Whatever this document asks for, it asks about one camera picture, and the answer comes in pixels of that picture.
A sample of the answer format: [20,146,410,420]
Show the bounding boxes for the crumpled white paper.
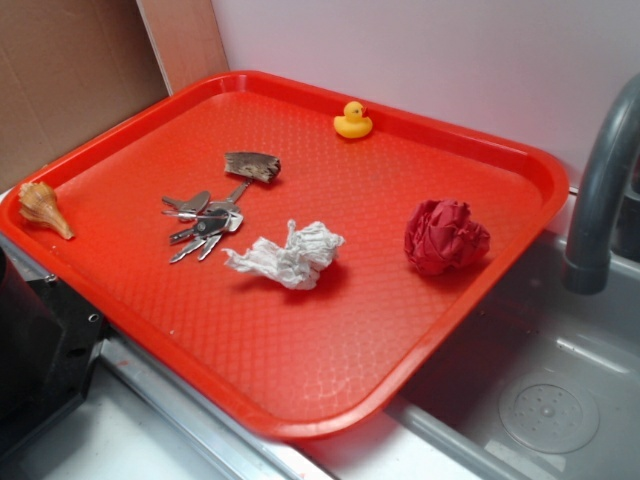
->
[224,219,346,290]

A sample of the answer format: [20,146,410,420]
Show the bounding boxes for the red plastic tray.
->
[1,72,569,440]

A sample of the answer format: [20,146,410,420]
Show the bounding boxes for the silver key bunch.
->
[162,180,252,264]

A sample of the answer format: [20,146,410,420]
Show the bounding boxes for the yellow rubber duck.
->
[333,101,373,139]

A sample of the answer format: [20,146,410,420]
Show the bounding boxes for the crumpled red paper ball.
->
[404,199,491,276]

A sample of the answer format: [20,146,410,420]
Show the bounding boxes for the grey sink faucet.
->
[562,76,639,295]

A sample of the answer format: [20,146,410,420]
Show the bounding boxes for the grey toy sink basin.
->
[300,213,639,479]

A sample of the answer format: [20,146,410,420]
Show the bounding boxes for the orange conch seashell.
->
[18,182,74,240]

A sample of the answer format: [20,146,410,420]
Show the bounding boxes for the brown cardboard panel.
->
[1,1,228,190]

